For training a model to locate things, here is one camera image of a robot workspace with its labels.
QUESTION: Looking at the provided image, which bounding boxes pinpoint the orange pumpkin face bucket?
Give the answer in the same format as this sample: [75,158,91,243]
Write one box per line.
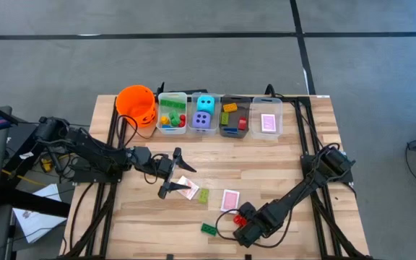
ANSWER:
[115,84,157,140]

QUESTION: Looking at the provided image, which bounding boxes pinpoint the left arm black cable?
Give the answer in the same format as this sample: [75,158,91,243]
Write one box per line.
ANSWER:
[116,114,139,150]

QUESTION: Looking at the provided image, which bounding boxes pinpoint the black stand beam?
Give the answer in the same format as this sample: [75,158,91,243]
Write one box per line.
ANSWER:
[0,187,72,217]

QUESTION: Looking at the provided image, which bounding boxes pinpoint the white purple card box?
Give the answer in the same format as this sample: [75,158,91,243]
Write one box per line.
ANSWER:
[260,113,277,134]

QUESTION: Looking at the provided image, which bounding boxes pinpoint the dark green lego brick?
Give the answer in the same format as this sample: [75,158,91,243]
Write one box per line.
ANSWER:
[200,222,218,237]

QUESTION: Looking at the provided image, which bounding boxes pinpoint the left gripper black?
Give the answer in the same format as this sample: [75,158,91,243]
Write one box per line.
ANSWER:
[145,147,197,201]

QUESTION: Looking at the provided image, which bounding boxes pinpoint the black clamp bar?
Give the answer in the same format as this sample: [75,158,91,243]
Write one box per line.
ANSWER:
[156,81,209,95]

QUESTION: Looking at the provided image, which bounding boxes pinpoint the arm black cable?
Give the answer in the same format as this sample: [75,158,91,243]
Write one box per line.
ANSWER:
[215,207,293,249]
[116,114,139,150]

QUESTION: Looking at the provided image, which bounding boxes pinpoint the big green toy block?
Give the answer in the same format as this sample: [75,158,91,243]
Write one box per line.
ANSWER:
[168,110,181,127]

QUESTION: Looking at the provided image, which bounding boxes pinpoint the black clamp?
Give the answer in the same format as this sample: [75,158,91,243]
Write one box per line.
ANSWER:
[264,83,285,99]

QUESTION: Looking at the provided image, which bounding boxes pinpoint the white paper sheets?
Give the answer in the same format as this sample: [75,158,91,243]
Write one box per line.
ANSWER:
[12,183,68,243]

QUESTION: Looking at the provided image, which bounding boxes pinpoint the clear plastic bin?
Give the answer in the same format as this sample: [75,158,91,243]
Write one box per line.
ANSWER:
[250,96,284,141]
[189,92,222,137]

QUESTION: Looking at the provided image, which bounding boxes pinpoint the purple foam die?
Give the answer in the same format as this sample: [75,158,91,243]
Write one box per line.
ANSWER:
[191,110,212,129]

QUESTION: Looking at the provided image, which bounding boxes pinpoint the smoky grey plastic bin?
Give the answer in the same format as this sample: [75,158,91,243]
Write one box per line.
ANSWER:
[217,95,251,139]

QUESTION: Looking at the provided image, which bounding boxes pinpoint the lime green rounded brick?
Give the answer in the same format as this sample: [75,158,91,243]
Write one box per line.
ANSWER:
[197,188,211,205]

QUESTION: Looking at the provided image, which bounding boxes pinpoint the white plastic bin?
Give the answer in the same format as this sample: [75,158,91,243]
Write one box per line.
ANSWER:
[156,92,189,136]

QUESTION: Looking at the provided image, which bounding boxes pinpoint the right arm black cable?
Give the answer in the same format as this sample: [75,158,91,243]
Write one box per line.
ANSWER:
[215,207,293,249]

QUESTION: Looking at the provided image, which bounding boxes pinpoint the pink playing card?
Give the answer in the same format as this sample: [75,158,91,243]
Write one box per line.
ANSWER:
[220,188,241,214]

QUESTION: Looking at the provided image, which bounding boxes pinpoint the black aluminium frame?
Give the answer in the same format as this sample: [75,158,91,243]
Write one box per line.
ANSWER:
[58,94,129,260]
[290,94,375,260]

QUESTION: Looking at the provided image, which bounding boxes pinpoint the yellow clamp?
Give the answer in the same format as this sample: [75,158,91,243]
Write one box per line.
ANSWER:
[40,157,55,173]

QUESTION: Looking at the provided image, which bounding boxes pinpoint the teal foam die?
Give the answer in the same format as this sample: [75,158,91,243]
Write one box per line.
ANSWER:
[196,95,216,116]

